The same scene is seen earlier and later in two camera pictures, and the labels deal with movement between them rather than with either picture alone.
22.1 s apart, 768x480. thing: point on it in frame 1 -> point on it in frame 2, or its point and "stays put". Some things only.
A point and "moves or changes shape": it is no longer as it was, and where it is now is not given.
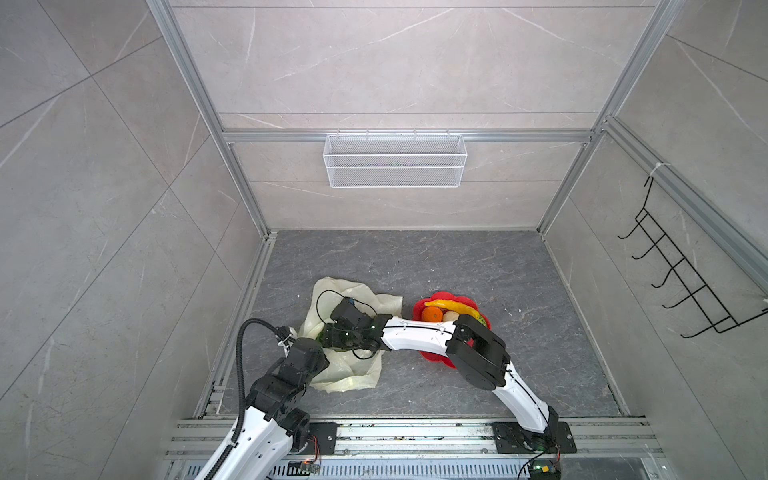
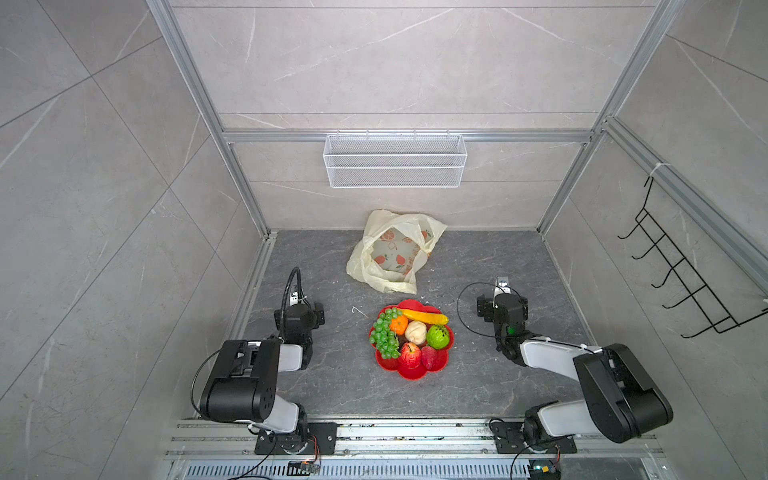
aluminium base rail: [442, 441] stays put
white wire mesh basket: [395, 161] stays put
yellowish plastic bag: [347, 369] -> [392, 250]
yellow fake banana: [454, 305] -> [430, 318]
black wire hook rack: [679, 264] stays put
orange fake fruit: [432, 314] moves or changes shape
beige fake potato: [450, 316] moves or changes shape
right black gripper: [330, 337] -> [486, 308]
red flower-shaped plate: [447, 297] -> [394, 363]
